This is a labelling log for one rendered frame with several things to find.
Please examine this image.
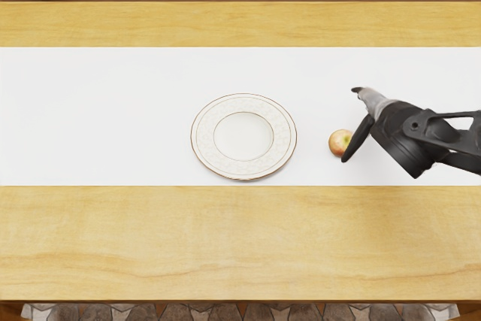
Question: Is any white patterned plate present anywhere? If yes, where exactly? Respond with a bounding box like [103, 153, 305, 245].
[190, 92, 298, 182]

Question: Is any red yellow apple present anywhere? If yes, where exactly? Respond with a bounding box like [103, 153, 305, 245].
[328, 129, 354, 157]

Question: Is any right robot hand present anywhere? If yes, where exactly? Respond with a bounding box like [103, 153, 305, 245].
[340, 86, 398, 164]

